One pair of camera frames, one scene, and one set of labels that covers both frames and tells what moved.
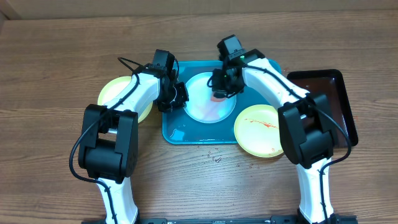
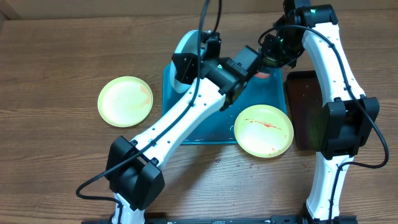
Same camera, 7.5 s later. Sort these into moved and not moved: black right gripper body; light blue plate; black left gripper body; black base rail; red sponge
Moved: black left gripper body; red sponge; black right gripper body; light blue plate
Not moved: black base rail
